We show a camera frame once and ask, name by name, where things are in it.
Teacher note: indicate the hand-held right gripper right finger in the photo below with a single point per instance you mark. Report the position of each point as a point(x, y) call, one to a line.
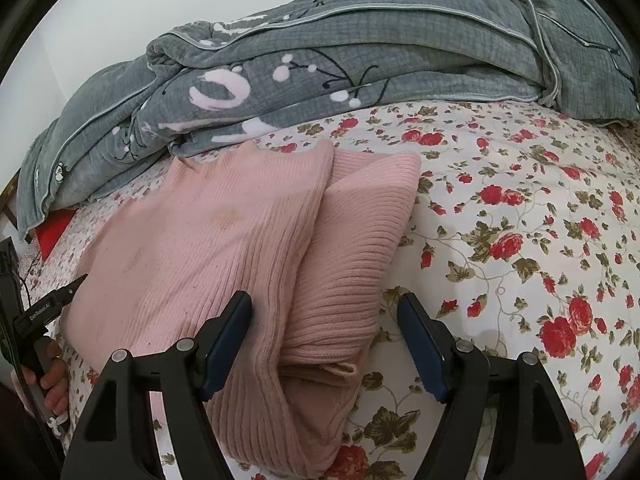
point(422, 350)

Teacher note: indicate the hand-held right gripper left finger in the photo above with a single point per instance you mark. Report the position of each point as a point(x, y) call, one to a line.
point(225, 347)

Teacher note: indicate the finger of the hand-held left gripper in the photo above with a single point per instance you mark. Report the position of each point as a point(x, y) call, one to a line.
point(72, 287)

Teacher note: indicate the pink knit sweater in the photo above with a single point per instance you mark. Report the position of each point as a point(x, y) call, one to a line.
point(210, 250)

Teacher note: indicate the person's left hand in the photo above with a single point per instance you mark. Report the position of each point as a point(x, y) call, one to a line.
point(55, 382)

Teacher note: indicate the red cloth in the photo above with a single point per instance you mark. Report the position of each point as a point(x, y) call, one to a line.
point(47, 237)

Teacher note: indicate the wooden bed headboard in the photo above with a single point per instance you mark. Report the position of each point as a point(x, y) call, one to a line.
point(6, 205)

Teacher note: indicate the floral bed sheet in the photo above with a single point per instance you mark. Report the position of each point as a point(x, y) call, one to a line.
point(525, 220)

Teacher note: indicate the grey floral quilt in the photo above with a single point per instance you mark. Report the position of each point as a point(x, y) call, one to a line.
point(380, 45)

